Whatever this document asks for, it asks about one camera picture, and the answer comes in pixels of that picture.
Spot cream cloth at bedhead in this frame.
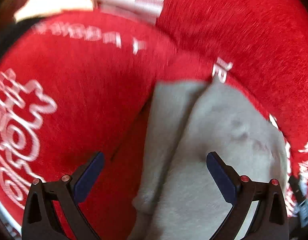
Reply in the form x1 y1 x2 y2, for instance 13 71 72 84
13 0 95 22

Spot red printed bed blanket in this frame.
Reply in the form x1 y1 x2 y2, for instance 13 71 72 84
0 9 308 239

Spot red printed pillow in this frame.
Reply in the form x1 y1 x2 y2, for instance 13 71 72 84
43 0 308 153

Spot grey knit sweater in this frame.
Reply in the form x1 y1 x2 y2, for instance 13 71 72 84
127 80 288 240

